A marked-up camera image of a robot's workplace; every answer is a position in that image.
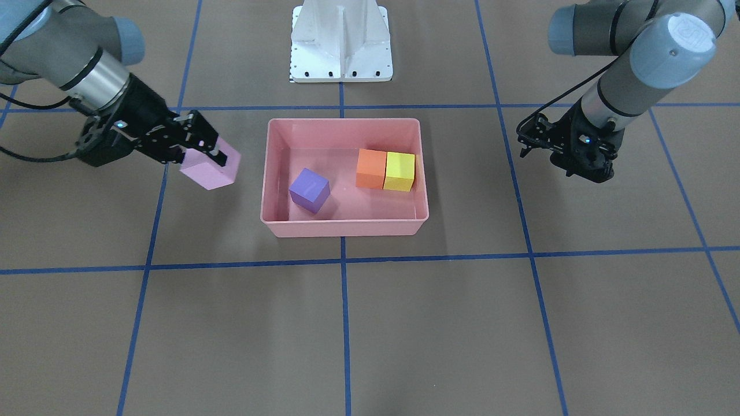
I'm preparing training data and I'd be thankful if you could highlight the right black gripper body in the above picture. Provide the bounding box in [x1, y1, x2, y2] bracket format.
[76, 75, 183, 168]

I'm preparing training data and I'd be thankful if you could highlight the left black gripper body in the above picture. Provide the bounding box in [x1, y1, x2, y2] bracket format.
[516, 98, 626, 183]

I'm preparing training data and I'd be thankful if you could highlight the pink foam block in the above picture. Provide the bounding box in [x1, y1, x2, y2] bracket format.
[180, 136, 241, 190]

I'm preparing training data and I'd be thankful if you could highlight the purple foam block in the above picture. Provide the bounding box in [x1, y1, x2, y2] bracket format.
[288, 168, 331, 214]

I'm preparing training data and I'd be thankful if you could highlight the orange foam block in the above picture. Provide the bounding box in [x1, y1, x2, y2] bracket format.
[355, 149, 387, 190]

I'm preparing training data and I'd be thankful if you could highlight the yellow foam block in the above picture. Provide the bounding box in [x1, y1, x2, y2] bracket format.
[383, 152, 416, 192]

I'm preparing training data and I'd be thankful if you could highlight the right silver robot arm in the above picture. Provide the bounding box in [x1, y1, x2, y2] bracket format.
[2, 1, 235, 169]

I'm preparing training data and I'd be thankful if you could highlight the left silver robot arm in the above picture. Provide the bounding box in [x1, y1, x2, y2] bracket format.
[516, 1, 738, 183]

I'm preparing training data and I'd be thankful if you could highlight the pink plastic bin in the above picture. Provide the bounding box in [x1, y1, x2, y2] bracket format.
[261, 118, 429, 237]

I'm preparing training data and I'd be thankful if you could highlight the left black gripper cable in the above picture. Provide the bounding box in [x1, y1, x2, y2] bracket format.
[516, 55, 616, 125]

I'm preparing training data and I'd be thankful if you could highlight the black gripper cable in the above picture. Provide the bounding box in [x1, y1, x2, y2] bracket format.
[516, 55, 616, 125]
[0, 95, 82, 163]

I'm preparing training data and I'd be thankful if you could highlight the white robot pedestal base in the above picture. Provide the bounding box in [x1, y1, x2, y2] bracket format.
[289, 1, 394, 83]

